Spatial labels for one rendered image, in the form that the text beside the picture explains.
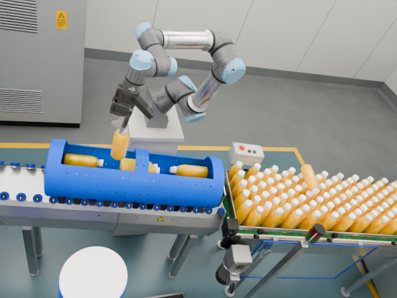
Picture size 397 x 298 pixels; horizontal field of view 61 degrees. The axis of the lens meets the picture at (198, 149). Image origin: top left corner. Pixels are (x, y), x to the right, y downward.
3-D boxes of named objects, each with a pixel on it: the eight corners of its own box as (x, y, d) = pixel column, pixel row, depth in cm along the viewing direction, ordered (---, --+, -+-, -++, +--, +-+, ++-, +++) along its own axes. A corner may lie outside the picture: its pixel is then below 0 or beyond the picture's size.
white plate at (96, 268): (89, 326, 129) (89, 327, 130) (140, 276, 148) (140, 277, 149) (44, 276, 137) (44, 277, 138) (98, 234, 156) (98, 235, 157)
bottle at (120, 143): (117, 164, 152) (121, 139, 138) (107, 153, 154) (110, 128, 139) (129, 156, 156) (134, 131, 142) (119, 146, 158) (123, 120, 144)
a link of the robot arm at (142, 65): (160, 61, 119) (140, 61, 113) (150, 85, 125) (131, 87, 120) (149, 47, 122) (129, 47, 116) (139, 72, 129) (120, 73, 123)
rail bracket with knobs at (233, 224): (219, 224, 195) (225, 214, 188) (231, 224, 197) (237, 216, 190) (222, 240, 188) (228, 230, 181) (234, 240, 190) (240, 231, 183)
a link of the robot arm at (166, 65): (169, 44, 130) (146, 44, 122) (181, 68, 128) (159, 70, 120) (159, 57, 135) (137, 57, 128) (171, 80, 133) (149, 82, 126)
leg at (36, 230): (35, 249, 245) (28, 200, 201) (44, 249, 246) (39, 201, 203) (33, 257, 241) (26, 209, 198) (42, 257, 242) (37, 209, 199)
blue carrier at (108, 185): (55, 161, 186) (54, 126, 165) (205, 175, 210) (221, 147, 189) (45, 206, 168) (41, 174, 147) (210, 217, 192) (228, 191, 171)
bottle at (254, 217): (249, 220, 203) (261, 203, 190) (254, 230, 199) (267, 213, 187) (239, 223, 200) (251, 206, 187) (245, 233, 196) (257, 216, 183)
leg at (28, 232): (30, 268, 235) (22, 221, 192) (39, 268, 237) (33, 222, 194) (28, 276, 231) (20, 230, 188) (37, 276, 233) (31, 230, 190)
